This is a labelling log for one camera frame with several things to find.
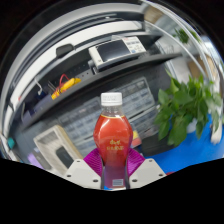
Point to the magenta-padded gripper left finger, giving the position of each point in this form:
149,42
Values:
80,173

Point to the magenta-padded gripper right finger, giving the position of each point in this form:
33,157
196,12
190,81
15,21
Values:
146,171

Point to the red drink bottle white cap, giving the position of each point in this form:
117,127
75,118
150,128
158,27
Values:
112,136

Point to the black rectangular speaker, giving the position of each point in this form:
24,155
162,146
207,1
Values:
65,157

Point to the yellow multimeter with red leads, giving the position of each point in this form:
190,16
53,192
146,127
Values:
136,136
66,86

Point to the beige perforated storage bin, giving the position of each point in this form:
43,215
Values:
46,140

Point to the grey small-parts drawer cabinet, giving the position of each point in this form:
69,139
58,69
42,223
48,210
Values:
78,120
136,96

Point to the green potted plant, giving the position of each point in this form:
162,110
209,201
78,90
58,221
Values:
180,110

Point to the teal holder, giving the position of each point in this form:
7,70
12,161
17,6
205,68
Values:
11,143

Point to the white power adapter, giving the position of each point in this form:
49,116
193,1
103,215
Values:
216,133

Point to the dark navy storage bin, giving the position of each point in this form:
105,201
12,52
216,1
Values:
35,107

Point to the black workbench shelf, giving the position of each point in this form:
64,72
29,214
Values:
100,78

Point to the white oscilloscope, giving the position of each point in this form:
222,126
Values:
115,51

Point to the white metal shelving unit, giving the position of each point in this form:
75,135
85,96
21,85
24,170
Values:
186,30

